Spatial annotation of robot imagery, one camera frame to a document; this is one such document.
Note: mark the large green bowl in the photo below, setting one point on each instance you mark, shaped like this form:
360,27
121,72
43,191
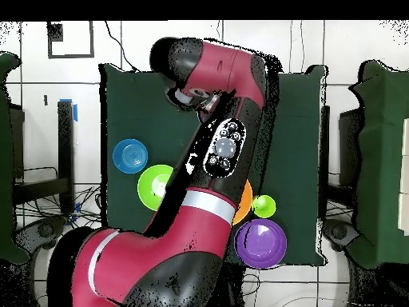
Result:
148,188

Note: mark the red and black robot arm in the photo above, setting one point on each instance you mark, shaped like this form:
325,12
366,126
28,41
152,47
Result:
175,255

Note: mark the shallow blue bowl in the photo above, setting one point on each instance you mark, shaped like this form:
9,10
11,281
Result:
130,156

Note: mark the green cloth side table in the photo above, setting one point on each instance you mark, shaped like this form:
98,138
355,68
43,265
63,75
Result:
383,160
6,160

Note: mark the black stand beam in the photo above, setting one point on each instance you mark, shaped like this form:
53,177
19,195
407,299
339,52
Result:
325,144

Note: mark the purple bowl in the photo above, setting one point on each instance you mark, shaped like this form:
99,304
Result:
263,244

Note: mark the black chair base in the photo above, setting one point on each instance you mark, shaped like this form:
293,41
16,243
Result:
41,230
340,232

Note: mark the white box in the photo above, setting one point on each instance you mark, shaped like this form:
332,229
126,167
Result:
405,176

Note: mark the green cup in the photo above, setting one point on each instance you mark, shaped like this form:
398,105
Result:
264,206

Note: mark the large orange bowl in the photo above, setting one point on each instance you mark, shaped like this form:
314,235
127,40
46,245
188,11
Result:
245,204

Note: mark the dark green tablecloth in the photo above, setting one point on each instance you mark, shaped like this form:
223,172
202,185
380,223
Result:
134,121

